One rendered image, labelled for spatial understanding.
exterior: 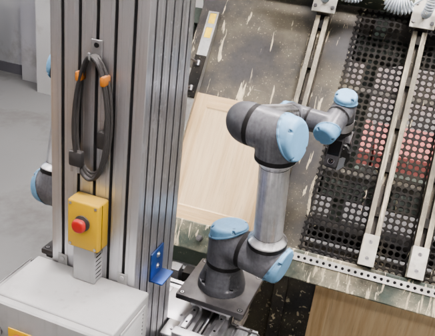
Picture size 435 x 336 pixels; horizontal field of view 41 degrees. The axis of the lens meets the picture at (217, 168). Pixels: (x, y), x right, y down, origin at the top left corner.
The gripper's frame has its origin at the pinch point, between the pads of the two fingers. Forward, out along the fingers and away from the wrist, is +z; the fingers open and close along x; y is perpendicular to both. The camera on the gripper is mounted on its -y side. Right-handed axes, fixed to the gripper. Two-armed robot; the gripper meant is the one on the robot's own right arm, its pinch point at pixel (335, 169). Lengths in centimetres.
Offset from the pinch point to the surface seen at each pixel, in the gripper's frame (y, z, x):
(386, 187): 15.4, 21.8, -18.8
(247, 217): -6, 38, 33
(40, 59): 238, 230, 363
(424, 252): -3, 32, -39
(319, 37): 64, -6, 24
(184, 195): -6, 36, 62
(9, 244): -7, 145, 198
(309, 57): 56, -2, 26
